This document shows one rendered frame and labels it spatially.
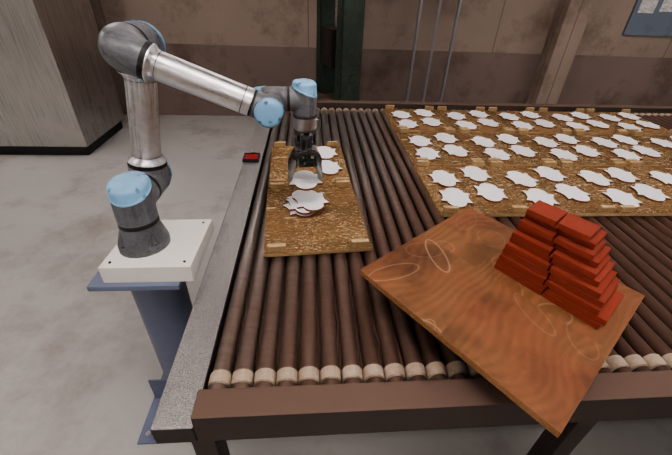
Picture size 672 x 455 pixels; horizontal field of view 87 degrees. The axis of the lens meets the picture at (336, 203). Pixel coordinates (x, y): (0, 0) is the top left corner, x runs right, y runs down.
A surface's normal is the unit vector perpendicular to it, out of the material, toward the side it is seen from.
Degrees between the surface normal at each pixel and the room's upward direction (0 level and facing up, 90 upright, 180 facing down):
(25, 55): 90
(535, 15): 90
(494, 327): 0
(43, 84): 90
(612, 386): 0
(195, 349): 0
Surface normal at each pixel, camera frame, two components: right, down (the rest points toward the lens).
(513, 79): 0.06, 0.55
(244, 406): 0.04, -0.84
